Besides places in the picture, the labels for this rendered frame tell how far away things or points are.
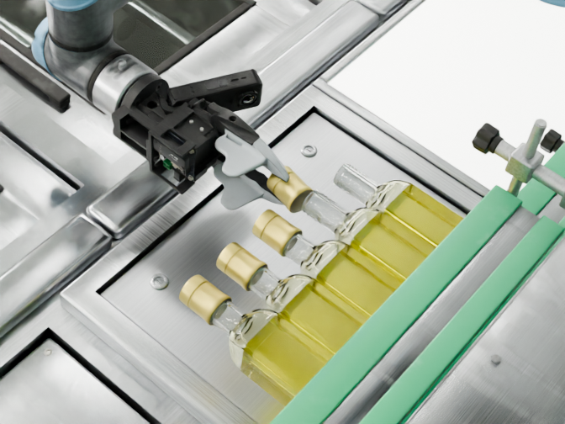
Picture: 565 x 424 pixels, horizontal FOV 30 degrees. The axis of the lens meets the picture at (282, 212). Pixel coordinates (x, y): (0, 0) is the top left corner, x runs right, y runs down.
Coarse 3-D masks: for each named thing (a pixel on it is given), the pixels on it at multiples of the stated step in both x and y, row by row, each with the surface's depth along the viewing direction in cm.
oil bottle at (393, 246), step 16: (368, 208) 114; (352, 224) 113; (368, 224) 113; (384, 224) 113; (400, 224) 113; (352, 240) 112; (368, 240) 111; (384, 240) 112; (400, 240) 112; (416, 240) 112; (368, 256) 111; (384, 256) 110; (400, 256) 111; (416, 256) 111; (400, 272) 110
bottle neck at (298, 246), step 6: (294, 234) 113; (300, 234) 114; (294, 240) 113; (300, 240) 113; (306, 240) 113; (288, 246) 113; (294, 246) 112; (300, 246) 112; (306, 246) 112; (312, 246) 112; (282, 252) 114; (288, 252) 113; (294, 252) 112; (300, 252) 112; (306, 252) 112; (294, 258) 113; (300, 258) 112; (300, 264) 112
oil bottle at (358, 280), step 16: (336, 240) 112; (304, 256) 112; (320, 256) 110; (336, 256) 110; (352, 256) 110; (304, 272) 111; (320, 272) 109; (336, 272) 109; (352, 272) 109; (368, 272) 109; (384, 272) 109; (336, 288) 108; (352, 288) 108; (368, 288) 108; (384, 288) 108; (352, 304) 108; (368, 304) 107
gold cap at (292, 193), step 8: (288, 168) 118; (272, 176) 118; (296, 176) 118; (272, 184) 118; (280, 184) 117; (288, 184) 117; (296, 184) 117; (304, 184) 117; (272, 192) 118; (280, 192) 117; (288, 192) 116; (296, 192) 116; (304, 192) 119; (280, 200) 118; (288, 200) 116; (296, 200) 119; (288, 208) 117; (296, 208) 119
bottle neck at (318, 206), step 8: (312, 192) 116; (304, 200) 116; (312, 200) 116; (320, 200) 116; (328, 200) 116; (304, 208) 117; (312, 208) 116; (320, 208) 116; (328, 208) 115; (336, 208) 116; (312, 216) 117; (320, 216) 116; (328, 216) 115; (336, 216) 115; (320, 224) 116; (328, 224) 115; (336, 224) 115
